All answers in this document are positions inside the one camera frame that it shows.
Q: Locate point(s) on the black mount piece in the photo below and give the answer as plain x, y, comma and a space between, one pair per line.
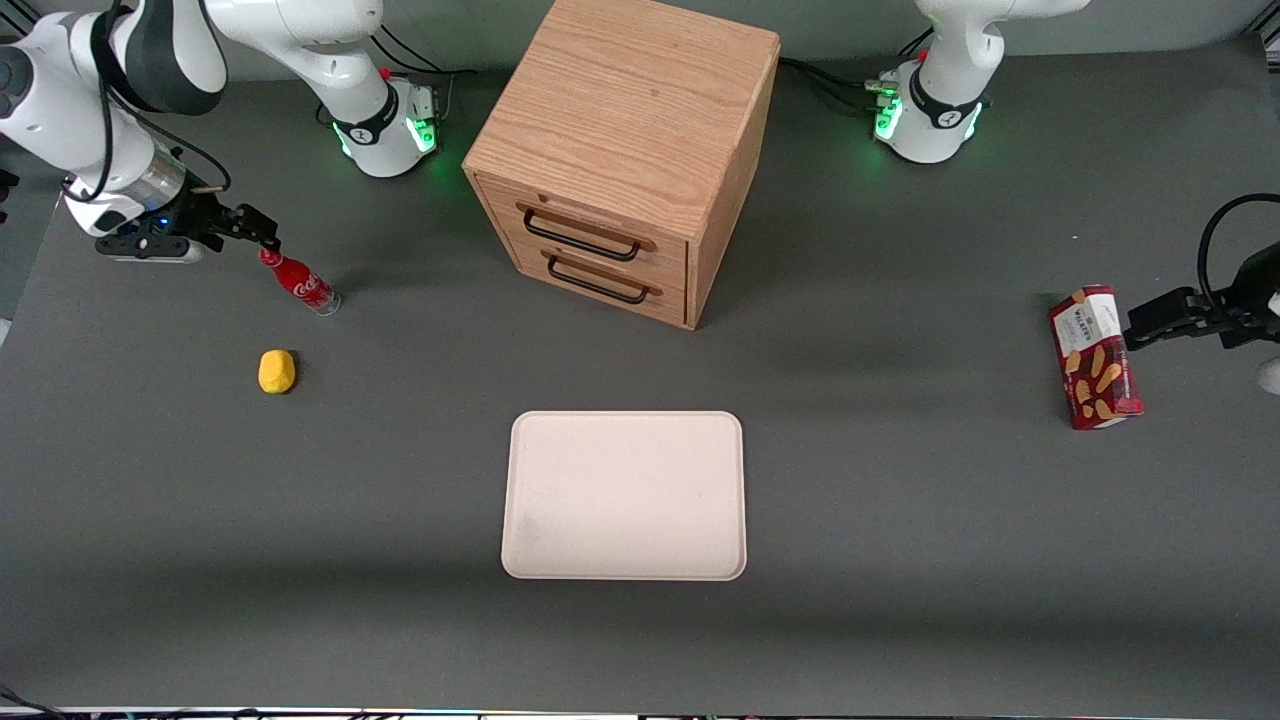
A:
6, 195

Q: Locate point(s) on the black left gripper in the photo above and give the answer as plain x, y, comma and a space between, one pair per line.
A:
1222, 312

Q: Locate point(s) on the aluminium frame rail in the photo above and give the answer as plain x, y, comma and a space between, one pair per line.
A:
1270, 38

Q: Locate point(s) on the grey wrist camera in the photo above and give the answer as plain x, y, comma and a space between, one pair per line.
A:
150, 249
1270, 376

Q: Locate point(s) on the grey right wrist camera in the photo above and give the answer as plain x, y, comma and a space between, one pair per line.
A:
150, 249

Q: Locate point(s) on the beige rectangular tray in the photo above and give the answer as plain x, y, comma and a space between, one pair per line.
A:
625, 495

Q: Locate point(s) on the red biscuit box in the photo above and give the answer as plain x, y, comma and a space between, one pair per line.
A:
1095, 355

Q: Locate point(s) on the red coke bottle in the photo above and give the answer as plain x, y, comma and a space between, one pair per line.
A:
300, 282

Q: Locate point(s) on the yellow lemon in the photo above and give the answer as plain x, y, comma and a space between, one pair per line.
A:
277, 371

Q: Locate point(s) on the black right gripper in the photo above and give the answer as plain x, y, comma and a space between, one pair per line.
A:
197, 216

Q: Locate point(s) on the wooden two-drawer cabinet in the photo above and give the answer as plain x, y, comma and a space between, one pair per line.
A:
620, 110

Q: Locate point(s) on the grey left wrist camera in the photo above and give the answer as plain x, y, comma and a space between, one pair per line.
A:
1270, 376

